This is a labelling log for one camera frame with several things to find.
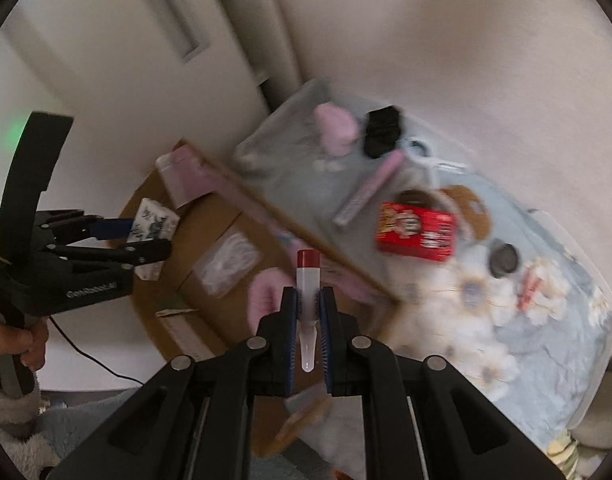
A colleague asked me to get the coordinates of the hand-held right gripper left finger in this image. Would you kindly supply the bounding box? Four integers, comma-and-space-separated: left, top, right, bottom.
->
46, 286, 299, 480

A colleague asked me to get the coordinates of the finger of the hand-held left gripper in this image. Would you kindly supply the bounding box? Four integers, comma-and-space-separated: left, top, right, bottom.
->
51, 239, 173, 267
36, 209, 135, 242

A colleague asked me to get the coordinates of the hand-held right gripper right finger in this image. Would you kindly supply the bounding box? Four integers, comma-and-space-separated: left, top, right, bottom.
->
318, 287, 567, 480

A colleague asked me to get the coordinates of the white patterned packet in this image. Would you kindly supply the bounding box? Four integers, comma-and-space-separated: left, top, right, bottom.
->
127, 198, 181, 281

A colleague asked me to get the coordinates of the white tube with red cap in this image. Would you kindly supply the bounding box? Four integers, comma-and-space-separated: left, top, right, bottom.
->
296, 248, 321, 375

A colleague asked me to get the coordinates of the cardboard box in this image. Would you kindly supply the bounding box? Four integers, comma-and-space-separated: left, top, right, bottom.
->
117, 140, 403, 458

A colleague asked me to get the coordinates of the person's left hand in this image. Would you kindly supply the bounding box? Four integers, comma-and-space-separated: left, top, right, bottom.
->
0, 316, 50, 372

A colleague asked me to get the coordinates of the pink fluffy item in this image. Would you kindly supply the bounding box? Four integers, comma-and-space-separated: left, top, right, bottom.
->
250, 267, 307, 332
313, 102, 362, 157

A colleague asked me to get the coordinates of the beige packet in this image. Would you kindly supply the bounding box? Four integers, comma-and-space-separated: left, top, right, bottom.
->
273, 382, 335, 457

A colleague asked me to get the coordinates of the pink zip bag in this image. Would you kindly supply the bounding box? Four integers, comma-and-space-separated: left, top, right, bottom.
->
155, 145, 223, 209

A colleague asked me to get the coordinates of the red carton box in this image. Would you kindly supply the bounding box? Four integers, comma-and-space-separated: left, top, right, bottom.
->
375, 201, 459, 263

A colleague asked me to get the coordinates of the light blue fleece cloth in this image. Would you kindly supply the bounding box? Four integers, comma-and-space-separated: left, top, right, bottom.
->
33, 389, 153, 466

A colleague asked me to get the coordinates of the pink stick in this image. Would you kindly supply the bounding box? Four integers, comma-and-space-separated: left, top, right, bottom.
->
333, 152, 407, 226

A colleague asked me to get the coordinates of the round cork coaster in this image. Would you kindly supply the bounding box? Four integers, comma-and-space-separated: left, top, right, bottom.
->
438, 185, 492, 242

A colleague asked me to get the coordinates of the dark round disc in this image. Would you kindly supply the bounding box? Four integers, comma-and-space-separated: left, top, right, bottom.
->
488, 242, 521, 279

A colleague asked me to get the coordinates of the white plastic clamp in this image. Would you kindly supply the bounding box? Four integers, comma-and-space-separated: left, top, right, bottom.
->
400, 137, 467, 172

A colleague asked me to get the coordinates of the black object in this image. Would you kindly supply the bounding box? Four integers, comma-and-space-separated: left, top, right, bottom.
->
363, 105, 405, 159

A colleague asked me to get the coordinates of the pink and white wrapper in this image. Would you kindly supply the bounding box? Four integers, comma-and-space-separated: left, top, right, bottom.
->
517, 259, 552, 312

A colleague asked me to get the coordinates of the light blue floral blanket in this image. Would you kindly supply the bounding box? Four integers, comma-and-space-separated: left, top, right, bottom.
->
233, 77, 612, 480

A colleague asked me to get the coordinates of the black cable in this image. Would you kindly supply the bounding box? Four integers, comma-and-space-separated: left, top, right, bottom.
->
48, 317, 143, 385

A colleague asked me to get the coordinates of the clear bag with white cable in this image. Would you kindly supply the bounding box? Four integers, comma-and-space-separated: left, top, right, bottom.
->
192, 226, 265, 297

